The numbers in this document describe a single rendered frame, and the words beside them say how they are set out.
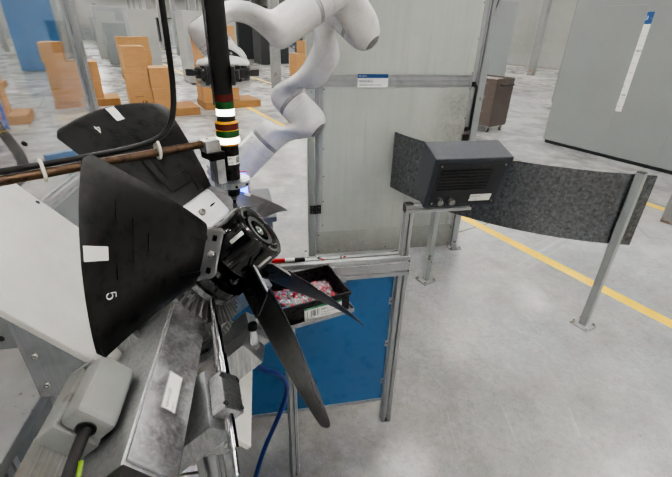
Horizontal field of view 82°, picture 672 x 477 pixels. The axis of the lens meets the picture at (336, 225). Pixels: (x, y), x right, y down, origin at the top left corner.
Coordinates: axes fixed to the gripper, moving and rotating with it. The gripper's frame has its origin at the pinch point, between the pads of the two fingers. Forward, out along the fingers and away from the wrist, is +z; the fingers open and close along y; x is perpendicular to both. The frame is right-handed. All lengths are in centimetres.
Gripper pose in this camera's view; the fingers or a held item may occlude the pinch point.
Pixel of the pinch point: (220, 75)
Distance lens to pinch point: 77.8
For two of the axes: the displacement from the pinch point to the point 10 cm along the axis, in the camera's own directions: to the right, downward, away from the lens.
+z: 1.8, 4.4, -8.8
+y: -9.8, 0.6, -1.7
